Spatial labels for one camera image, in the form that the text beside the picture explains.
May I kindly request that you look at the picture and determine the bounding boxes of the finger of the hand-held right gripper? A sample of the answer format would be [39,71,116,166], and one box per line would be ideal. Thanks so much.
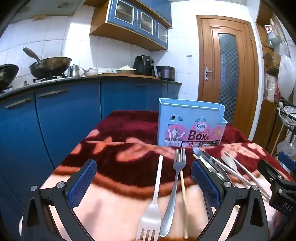
[257,159,295,189]
[278,151,296,172]

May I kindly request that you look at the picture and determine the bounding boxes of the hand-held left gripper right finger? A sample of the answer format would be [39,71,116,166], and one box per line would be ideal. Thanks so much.
[191,160,270,241]

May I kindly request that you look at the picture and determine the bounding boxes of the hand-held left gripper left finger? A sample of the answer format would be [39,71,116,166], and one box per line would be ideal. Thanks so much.
[20,159,97,241]

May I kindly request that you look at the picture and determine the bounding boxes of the white chopstick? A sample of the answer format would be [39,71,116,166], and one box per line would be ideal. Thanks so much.
[210,156,252,187]
[225,151,271,200]

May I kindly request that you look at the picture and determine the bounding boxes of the white plastic spoon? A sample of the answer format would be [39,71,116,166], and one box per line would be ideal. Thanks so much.
[221,156,253,187]

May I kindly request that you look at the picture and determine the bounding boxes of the metal table knife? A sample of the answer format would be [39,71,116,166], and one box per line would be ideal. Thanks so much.
[193,148,230,182]

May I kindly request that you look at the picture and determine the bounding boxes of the metal fork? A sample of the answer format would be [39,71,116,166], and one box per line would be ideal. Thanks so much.
[159,148,186,237]

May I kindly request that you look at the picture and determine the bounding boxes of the white plastic fork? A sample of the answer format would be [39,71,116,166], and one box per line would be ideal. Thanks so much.
[136,155,164,241]

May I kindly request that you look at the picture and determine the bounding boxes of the light blue utensil box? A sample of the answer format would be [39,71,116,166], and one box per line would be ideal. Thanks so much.
[158,98,228,147]

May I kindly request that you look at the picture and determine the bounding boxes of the blue base cabinets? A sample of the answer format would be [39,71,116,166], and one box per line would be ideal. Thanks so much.
[0,81,182,232]

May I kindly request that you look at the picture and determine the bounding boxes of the red printed blanket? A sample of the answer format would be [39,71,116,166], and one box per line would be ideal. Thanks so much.
[18,110,296,241]

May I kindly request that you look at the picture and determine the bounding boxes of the red and white bag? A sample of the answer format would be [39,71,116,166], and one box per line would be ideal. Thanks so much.
[265,74,281,102]

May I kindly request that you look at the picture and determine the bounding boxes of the white plastic bag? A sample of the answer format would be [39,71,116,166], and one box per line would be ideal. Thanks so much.
[277,54,296,99]

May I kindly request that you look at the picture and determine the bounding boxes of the cardboard box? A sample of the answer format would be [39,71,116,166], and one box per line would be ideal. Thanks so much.
[262,46,282,70]

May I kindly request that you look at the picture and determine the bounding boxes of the gas stove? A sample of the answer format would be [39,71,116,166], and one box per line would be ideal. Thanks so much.
[32,73,67,83]

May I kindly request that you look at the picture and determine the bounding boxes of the metal kettle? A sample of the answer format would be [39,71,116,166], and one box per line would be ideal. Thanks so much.
[68,64,85,77]

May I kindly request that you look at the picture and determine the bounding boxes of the dark rice cooker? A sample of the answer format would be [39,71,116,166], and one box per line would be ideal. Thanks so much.
[156,66,176,81]

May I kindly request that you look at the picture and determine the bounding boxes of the metal bowl with food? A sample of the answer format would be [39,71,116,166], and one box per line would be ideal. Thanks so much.
[116,66,137,75]

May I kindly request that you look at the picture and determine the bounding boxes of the black air fryer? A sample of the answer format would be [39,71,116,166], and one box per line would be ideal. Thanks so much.
[133,55,159,77]

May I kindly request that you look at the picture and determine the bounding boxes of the black wok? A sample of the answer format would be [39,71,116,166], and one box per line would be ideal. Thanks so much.
[0,64,19,92]

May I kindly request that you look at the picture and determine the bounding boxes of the wooden door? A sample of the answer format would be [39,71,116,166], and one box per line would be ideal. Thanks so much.
[196,15,259,139]

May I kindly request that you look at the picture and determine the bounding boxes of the wooden shelf unit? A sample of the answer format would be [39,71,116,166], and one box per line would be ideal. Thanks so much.
[255,0,296,149]

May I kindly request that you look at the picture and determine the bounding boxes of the grey range hood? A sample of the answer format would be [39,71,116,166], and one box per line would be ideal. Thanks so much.
[9,0,86,24]

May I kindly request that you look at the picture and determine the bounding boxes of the black wire rack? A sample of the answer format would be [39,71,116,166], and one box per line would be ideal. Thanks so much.
[269,100,296,163]

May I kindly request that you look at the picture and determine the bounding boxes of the white cable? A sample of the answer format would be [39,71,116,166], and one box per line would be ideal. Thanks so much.
[278,102,296,127]

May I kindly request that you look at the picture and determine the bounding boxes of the wok with long handle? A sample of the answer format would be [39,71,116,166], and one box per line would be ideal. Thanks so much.
[23,47,72,79]

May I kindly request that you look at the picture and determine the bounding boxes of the blue wall cabinet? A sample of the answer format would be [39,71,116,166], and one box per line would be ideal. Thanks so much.
[89,0,173,52]

